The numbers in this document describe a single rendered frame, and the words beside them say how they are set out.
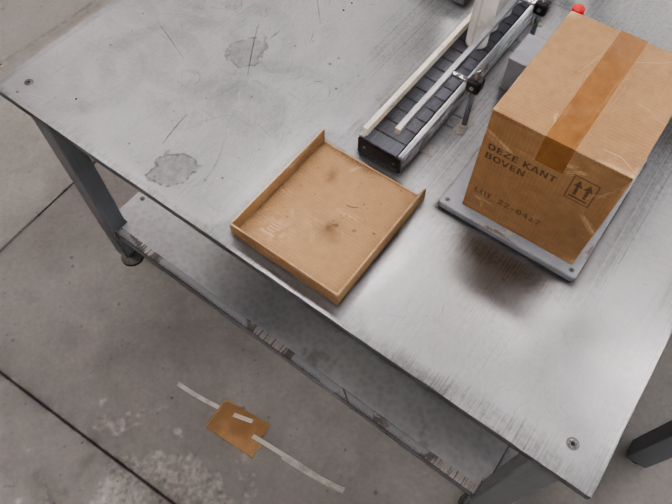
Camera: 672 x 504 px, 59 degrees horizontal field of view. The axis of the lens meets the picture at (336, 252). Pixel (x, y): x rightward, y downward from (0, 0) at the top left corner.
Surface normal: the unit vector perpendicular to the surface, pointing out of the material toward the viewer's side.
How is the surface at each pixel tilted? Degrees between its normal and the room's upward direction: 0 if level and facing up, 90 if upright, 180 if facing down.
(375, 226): 0
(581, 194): 90
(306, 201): 0
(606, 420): 0
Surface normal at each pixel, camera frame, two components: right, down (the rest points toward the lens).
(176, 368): 0.00, -0.50
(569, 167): -0.59, 0.70
